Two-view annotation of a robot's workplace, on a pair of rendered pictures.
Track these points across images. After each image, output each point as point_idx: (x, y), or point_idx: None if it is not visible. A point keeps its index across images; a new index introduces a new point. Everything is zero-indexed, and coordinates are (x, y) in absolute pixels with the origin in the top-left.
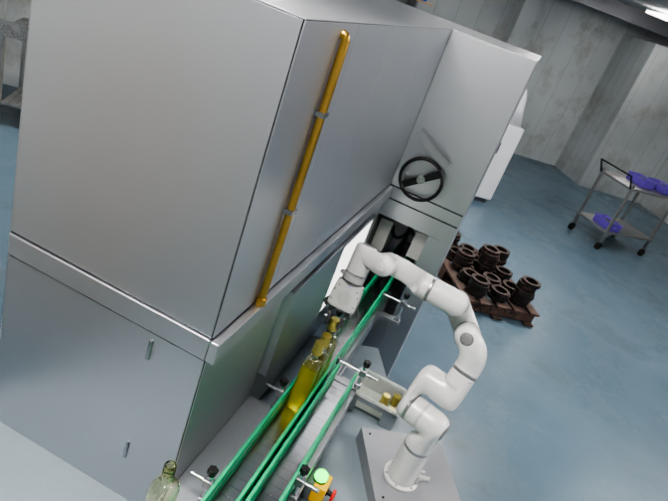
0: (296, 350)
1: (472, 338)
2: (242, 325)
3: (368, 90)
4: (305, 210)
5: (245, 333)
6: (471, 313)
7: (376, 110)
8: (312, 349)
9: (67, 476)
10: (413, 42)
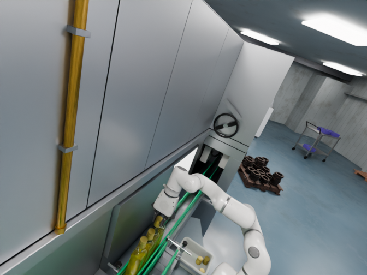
0: (149, 222)
1: (259, 252)
2: (17, 264)
3: (173, 48)
4: (113, 144)
5: (35, 263)
6: (256, 222)
7: (187, 73)
8: (138, 243)
9: None
10: (215, 28)
